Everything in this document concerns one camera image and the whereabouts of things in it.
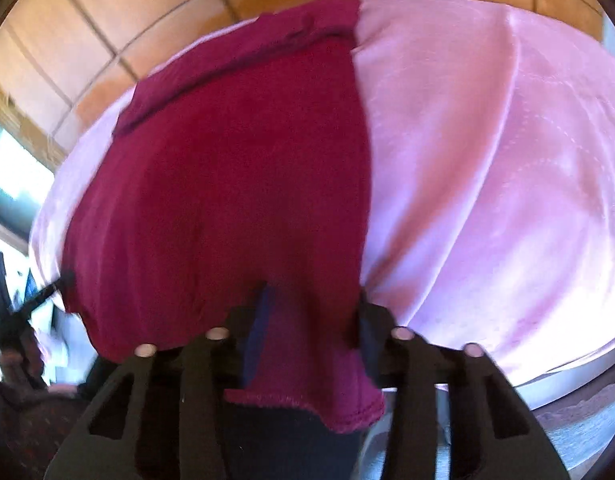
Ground bright window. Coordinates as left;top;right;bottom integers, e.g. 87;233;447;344
0;112;59;233

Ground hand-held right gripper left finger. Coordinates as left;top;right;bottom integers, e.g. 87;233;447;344
42;284;279;480

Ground pink bed sheet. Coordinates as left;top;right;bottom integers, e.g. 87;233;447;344
28;0;615;387

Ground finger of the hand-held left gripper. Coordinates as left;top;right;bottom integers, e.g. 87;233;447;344
22;272;76;318

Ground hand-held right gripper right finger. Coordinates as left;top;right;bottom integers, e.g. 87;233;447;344
357;289;571;480

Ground wooden panelled wardrobe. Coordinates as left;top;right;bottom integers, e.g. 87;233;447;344
0;0;609;171

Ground dark red knit garment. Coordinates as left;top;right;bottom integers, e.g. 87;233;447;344
61;0;388;435

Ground person's dark patterned clothing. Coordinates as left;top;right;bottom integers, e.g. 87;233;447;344
0;372;90;480

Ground dark wooden bed frame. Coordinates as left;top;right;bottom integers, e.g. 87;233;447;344
527;350;615;431

